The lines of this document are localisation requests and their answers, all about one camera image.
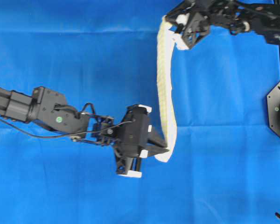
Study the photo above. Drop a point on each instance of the yellow checked towel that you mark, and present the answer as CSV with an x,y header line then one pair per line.
x,y
166,42

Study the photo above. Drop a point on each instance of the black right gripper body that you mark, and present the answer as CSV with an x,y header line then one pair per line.
x,y
191,29

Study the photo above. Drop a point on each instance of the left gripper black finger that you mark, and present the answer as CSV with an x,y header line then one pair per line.
x,y
156,139
158,152

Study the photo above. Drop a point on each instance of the blue table cloth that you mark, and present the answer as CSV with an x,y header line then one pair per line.
x,y
225,167

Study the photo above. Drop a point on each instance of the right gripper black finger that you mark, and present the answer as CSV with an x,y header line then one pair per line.
x,y
179,14

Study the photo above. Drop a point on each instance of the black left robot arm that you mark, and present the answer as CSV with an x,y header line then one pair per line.
x,y
49,109

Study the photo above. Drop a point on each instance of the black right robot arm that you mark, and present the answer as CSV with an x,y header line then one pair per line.
x,y
239,17

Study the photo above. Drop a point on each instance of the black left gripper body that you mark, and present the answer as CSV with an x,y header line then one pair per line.
x,y
131,141

